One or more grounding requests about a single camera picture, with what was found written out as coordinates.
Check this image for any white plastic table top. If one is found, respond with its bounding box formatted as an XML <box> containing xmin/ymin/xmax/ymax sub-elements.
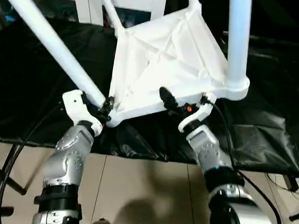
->
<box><xmin>104</xmin><ymin>1</ymin><xmax>256</xmax><ymax>138</ymax></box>

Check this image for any black cloth mat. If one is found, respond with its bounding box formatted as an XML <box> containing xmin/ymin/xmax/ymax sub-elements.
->
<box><xmin>0</xmin><ymin>14</ymin><xmax>299</xmax><ymax>177</ymax></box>

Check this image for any white cabinet with glass doors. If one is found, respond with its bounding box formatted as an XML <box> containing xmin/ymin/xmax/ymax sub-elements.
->
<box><xmin>17</xmin><ymin>0</ymin><xmax>167</xmax><ymax>31</ymax></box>

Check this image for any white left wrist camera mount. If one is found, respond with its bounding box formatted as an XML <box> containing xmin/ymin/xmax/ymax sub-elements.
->
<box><xmin>60</xmin><ymin>88</ymin><xmax>108</xmax><ymax>137</ymax></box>

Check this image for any dark metal rail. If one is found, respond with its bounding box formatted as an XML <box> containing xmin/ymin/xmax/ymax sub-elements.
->
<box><xmin>220</xmin><ymin>31</ymin><xmax>299</xmax><ymax>51</ymax></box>

